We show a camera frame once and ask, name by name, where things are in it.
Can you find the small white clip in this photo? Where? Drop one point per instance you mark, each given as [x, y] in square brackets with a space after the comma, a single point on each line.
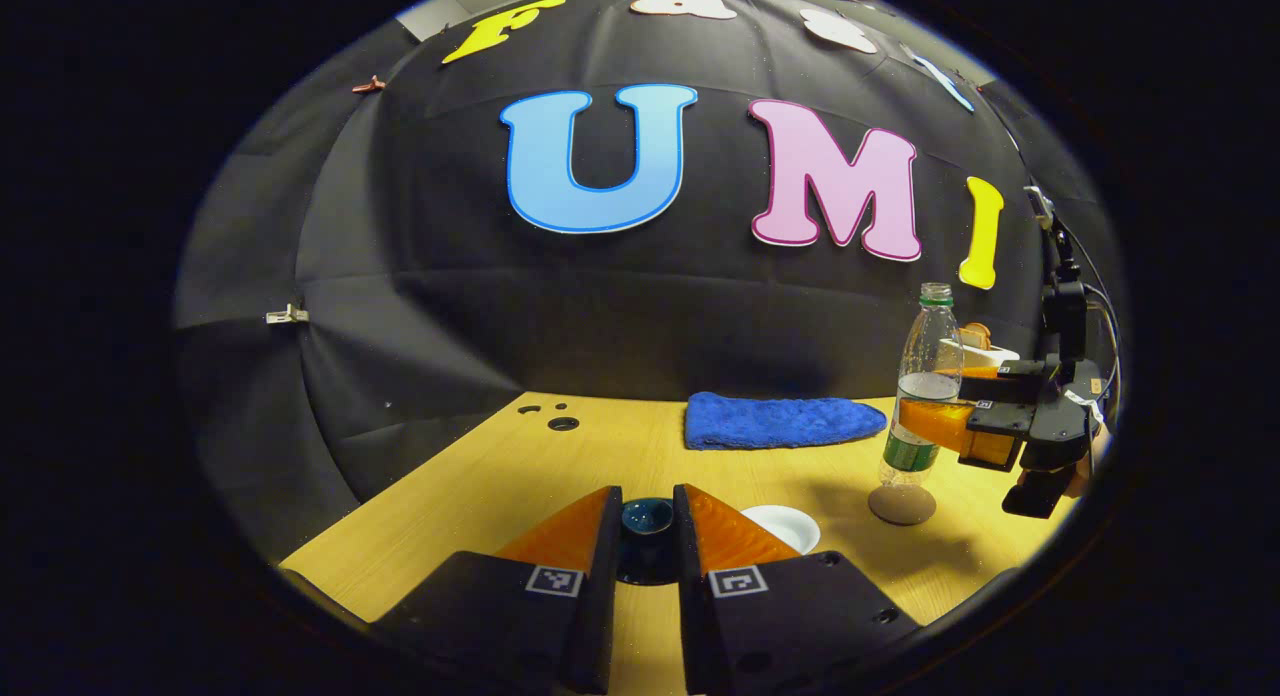
[287, 316]

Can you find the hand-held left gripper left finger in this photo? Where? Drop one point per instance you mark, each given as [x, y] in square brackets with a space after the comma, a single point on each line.
[598, 616]

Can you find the brown bread slice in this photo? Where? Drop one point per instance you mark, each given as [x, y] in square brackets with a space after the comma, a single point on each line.
[977, 336]

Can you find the round teacup white inside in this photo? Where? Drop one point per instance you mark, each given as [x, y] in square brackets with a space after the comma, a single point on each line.
[785, 524]

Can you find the small pink clip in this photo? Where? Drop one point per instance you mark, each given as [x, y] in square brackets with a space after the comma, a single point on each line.
[368, 84]

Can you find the white rounded box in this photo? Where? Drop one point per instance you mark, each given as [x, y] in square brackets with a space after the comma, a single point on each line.
[995, 354]

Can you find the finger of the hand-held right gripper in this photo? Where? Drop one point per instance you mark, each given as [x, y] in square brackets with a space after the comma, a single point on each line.
[1000, 436]
[1020, 381]

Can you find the dark blue teacup lid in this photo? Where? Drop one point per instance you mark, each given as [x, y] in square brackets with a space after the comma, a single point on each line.
[647, 518]

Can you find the black backdrop cloth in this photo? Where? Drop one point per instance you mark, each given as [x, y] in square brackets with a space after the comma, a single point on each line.
[450, 276]

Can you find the blue towel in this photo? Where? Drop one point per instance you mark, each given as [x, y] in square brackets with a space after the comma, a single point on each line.
[780, 421]

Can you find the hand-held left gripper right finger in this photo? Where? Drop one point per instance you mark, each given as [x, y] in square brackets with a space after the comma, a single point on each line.
[692, 626]

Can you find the round brown coaster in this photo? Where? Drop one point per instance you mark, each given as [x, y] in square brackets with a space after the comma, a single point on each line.
[902, 506]

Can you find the clear plastic water bottle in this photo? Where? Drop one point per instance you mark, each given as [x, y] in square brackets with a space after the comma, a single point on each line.
[925, 356]

